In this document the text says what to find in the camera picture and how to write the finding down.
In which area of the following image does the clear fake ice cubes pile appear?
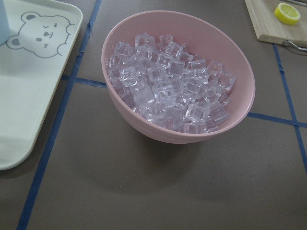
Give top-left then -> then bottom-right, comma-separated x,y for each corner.
106,33 -> 236,134

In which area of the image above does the light blue plastic cup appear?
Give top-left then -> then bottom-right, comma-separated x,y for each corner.
0,0 -> 10,45

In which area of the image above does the lemon slice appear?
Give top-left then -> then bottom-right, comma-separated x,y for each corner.
274,3 -> 301,25

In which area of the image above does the pink plastic bowl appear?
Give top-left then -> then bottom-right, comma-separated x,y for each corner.
101,10 -> 255,144

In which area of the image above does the cream bear tray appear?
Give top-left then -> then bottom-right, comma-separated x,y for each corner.
0,0 -> 83,170

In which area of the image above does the wooden cutting board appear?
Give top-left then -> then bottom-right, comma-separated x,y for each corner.
245,0 -> 307,47

